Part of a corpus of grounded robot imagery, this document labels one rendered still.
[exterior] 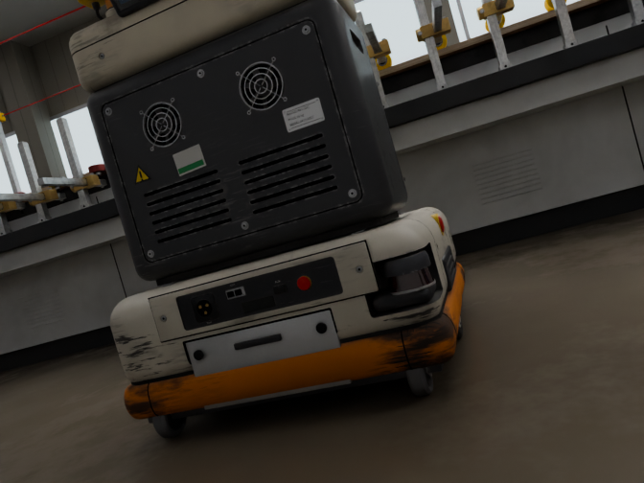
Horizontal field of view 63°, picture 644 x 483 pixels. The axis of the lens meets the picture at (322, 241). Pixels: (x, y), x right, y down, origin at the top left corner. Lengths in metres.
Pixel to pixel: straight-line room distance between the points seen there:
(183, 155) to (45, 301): 2.35
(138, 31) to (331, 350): 0.68
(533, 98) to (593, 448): 1.79
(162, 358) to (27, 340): 2.45
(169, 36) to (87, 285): 2.20
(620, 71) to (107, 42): 1.87
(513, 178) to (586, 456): 1.91
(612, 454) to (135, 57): 0.97
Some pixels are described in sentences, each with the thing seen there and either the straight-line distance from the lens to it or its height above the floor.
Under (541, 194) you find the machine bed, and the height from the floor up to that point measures 0.17.
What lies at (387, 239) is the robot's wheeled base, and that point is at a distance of 0.82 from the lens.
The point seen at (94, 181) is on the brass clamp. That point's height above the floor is 0.81.
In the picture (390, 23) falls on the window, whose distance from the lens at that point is 5.89.
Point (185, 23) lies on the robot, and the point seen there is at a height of 0.73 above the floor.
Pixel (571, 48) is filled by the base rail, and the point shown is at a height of 0.69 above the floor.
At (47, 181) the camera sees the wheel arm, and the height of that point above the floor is 0.81.
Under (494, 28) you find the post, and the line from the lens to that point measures 2.33.
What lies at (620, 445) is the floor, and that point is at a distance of 0.67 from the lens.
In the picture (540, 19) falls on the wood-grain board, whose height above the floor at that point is 0.88.
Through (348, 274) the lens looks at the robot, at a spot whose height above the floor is 0.22.
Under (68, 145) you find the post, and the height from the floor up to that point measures 1.01.
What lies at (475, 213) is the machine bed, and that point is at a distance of 2.46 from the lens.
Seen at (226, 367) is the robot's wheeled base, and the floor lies 0.12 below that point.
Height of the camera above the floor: 0.31
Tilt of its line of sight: 2 degrees down
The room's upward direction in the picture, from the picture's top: 16 degrees counter-clockwise
